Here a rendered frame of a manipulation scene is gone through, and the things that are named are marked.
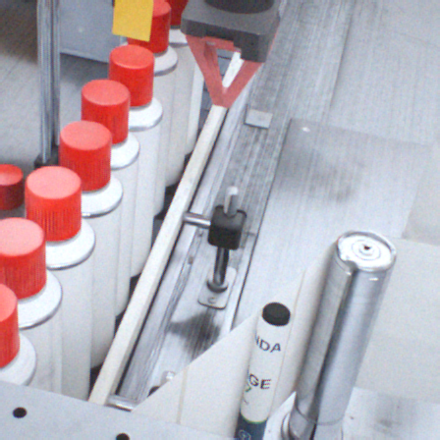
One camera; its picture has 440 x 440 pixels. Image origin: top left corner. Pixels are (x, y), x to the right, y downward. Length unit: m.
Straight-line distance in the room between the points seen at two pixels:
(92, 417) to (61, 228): 0.22
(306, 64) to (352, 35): 0.11
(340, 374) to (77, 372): 0.18
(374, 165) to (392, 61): 0.32
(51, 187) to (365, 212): 0.42
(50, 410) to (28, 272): 0.17
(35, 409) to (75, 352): 0.27
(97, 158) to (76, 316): 0.10
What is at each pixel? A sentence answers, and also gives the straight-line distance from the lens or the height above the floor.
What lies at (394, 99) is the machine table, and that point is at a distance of 1.17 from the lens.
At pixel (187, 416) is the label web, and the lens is 0.52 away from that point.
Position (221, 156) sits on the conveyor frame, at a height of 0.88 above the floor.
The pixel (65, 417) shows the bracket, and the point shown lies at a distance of 0.35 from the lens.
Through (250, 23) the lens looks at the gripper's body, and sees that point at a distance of 0.68.
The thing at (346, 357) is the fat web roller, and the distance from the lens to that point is 0.60.
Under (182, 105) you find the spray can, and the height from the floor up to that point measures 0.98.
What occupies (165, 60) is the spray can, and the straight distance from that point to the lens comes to 0.75.
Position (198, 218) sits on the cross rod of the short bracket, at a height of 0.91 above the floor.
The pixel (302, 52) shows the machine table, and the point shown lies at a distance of 1.23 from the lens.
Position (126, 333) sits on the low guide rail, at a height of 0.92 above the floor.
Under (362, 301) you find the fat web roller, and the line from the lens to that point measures 0.57.
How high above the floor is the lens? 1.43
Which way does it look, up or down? 40 degrees down
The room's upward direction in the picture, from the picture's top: 9 degrees clockwise
